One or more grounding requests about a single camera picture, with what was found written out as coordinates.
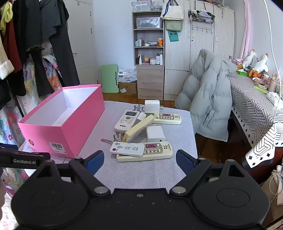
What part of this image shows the white flat power adapter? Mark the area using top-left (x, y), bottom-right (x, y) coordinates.
top-left (146, 126), bottom-right (166, 142)

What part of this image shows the grey puffer jacket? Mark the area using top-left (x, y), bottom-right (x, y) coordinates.
top-left (175, 49), bottom-right (237, 142)

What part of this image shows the wooden shelf cabinet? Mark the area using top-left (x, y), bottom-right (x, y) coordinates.
top-left (132, 11), bottom-right (165, 100)

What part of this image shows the white plastic bag pile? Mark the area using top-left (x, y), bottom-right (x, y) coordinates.
top-left (118, 67), bottom-right (137, 83)

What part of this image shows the white door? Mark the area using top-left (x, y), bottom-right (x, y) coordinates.
top-left (66, 0), bottom-right (99, 87)

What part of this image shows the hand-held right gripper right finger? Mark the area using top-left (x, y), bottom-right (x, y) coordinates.
top-left (169, 149), bottom-right (251, 198)

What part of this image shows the teal pouch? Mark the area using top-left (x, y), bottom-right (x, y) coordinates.
top-left (168, 30), bottom-right (179, 42)

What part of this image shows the white goose plush toy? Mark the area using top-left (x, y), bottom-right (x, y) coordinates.
top-left (242, 50), bottom-right (258, 70)
top-left (249, 53), bottom-right (269, 78)

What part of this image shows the white air conditioner remote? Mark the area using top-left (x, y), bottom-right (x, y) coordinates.
top-left (114, 110), bottom-right (140, 133)

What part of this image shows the small white remote red button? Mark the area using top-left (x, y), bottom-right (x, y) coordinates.
top-left (110, 141), bottom-right (145, 157)

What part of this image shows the yellow hanging garment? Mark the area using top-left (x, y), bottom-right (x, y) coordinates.
top-left (0, 0), bottom-right (14, 31)

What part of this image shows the black hanging garment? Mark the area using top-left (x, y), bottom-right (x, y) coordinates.
top-left (12, 0), bottom-right (56, 96)

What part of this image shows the dark red hanging garment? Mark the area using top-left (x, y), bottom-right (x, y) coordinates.
top-left (3, 22), bottom-right (22, 73)

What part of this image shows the white cable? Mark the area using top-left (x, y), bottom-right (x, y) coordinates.
top-left (263, 0), bottom-right (283, 124)

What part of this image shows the cream remote with pink screen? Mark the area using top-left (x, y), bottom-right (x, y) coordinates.
top-left (146, 112), bottom-right (182, 125)
top-left (116, 141), bottom-right (173, 162)

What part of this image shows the yellowed long remote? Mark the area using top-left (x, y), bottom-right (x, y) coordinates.
top-left (123, 114), bottom-right (155, 142)

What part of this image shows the pink cardboard box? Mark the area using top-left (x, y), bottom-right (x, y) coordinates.
top-left (18, 84), bottom-right (105, 159)

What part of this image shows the light wooden wardrobe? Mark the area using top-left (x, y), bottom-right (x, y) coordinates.
top-left (164, 0), bottom-right (235, 102)

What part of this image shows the white tote bag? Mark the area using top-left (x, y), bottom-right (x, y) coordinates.
top-left (160, 0), bottom-right (184, 21)

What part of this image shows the pink curtain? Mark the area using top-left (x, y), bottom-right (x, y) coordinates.
top-left (240, 0), bottom-right (255, 60)

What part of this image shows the pale green bag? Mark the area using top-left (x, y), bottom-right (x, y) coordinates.
top-left (165, 19), bottom-right (183, 31)

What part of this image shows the beige small handbag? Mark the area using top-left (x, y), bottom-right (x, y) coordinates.
top-left (268, 74), bottom-right (279, 92)

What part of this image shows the black wire door rack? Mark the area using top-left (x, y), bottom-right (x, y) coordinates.
top-left (188, 9), bottom-right (216, 33)

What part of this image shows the dark grey hanging coat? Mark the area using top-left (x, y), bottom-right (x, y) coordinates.
top-left (40, 0), bottom-right (80, 89)

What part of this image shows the white cube charger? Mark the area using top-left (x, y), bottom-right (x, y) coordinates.
top-left (145, 99), bottom-right (160, 114)

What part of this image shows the clear storage box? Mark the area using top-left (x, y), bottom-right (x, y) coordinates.
top-left (132, 1), bottom-right (152, 12)
top-left (136, 16), bottom-right (162, 29)

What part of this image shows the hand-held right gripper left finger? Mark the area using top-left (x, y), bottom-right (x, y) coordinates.
top-left (29, 150), bottom-right (111, 198)

